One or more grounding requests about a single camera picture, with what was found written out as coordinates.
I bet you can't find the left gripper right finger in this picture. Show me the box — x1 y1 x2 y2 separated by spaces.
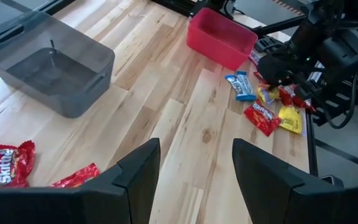
231 138 358 224

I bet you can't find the red plastic bin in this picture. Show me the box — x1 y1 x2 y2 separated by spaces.
186 7 259 72

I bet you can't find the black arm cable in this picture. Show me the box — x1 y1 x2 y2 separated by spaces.
321 71 358 130

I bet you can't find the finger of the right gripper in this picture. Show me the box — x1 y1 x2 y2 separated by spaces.
258 54 275 88
274 51 293 88

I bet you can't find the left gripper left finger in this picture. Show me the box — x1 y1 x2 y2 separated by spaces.
0 138 162 224

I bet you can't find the grey translucent plastic bin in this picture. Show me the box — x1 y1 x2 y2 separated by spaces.
0 0 116 119

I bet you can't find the yellow candy packet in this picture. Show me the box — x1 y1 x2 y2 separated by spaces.
277 105 304 136
257 84 282 105

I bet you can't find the red Skittles packet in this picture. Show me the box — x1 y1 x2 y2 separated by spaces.
278 84 317 113
0 139 37 189
252 70 266 83
243 100 282 138
48 162 101 189

